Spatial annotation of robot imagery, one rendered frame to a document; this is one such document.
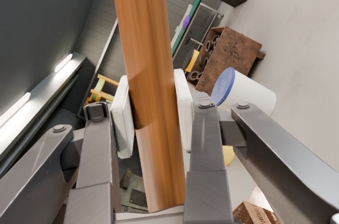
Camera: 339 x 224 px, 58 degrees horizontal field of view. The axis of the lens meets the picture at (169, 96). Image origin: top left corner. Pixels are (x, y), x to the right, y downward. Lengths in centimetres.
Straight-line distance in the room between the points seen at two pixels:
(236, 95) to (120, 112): 342
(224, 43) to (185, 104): 428
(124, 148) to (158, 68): 5
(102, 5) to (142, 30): 868
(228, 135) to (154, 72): 6
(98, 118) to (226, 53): 431
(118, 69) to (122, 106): 898
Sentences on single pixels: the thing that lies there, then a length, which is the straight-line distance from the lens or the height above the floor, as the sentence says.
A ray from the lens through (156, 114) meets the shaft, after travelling 19.
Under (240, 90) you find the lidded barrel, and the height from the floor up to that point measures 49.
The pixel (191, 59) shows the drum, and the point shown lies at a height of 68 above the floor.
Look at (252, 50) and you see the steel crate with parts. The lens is 458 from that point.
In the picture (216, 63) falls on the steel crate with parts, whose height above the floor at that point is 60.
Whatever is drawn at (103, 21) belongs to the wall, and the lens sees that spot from 891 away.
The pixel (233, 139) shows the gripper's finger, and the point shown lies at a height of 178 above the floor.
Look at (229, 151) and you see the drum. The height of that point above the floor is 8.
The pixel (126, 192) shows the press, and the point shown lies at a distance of 612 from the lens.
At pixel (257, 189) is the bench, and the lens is 242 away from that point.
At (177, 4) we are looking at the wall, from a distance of 873.
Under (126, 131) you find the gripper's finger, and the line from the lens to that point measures 17.
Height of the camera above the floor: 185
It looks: 11 degrees down
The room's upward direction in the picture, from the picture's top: 66 degrees counter-clockwise
